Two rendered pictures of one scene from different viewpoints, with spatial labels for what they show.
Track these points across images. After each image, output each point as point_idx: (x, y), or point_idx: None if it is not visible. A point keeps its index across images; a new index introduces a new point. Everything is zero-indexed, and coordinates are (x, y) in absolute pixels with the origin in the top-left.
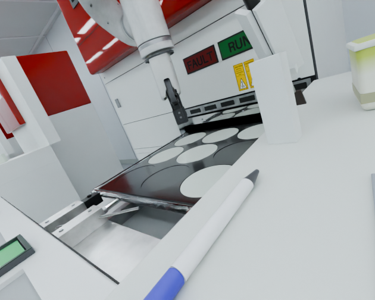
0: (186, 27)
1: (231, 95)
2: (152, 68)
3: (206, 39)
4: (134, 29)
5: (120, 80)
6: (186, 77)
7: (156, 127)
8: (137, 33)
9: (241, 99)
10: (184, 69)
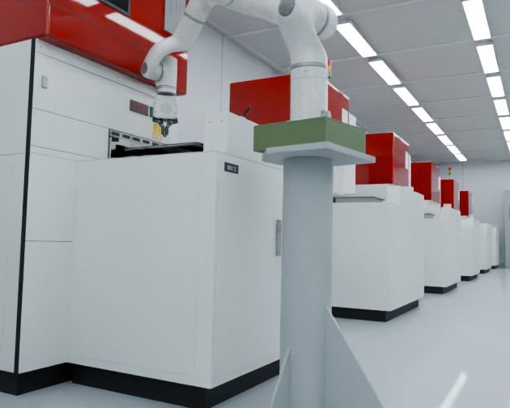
0: (138, 85)
1: (148, 138)
2: (176, 101)
3: (146, 100)
4: (173, 78)
5: (64, 66)
6: (128, 111)
7: (83, 133)
8: (174, 82)
9: (153, 142)
10: (128, 105)
